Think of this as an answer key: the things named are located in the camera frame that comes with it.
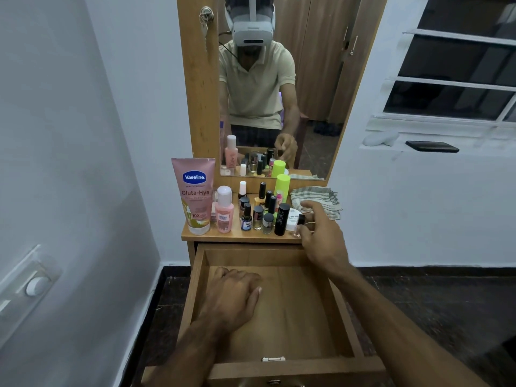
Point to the person's right forearm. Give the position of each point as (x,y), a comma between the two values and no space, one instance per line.
(399,334)

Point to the person's left hand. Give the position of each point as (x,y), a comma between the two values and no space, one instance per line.
(229,298)

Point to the clear nail polish bottle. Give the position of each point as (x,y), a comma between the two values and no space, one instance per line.
(268,197)

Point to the silver key lock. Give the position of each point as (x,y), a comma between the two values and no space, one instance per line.
(206,16)

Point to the blue label nail polish bottle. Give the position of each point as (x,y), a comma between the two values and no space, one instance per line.
(246,221)

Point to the red nail polish bottle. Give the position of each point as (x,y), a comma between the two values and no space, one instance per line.
(279,197)

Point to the white cap nail polish bottle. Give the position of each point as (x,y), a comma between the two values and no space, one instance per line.
(242,188)

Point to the white framed window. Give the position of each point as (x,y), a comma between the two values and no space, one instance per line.
(443,76)

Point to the black lipstick tube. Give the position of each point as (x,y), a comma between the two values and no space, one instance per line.
(282,219)

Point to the dressing table mirror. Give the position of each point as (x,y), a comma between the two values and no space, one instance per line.
(322,76)

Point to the white object on sill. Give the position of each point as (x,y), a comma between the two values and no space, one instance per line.
(381,138)

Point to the pink lotion tube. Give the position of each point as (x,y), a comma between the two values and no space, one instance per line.
(194,193)

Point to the dark cap gold nail polish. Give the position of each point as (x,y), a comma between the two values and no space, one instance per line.
(258,217)

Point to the green nail polish bottle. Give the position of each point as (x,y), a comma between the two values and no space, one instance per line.
(272,203)

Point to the white wall switch board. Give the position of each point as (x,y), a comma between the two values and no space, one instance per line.
(24,290)

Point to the small brown bottle black cap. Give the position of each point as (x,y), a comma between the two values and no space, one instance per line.
(300,219)

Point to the pink bottle white cap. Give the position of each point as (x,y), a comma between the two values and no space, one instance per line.
(224,211)

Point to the person's left forearm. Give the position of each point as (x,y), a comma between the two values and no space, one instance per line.
(189,358)

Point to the round white jar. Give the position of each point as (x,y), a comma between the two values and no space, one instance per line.
(292,219)

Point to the black phone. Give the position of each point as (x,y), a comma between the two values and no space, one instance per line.
(432,147)

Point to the striped green white cloth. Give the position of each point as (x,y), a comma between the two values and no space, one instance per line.
(318,197)

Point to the neon green tube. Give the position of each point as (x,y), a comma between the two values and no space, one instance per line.
(282,185)

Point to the wooden dressing table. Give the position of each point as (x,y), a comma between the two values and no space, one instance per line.
(197,96)

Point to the clear box of pink tubes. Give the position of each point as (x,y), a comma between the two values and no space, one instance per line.
(213,213)

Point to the person's right hand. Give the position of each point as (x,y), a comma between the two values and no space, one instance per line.
(324,241)

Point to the wooden drawer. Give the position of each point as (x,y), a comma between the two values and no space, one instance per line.
(290,310)

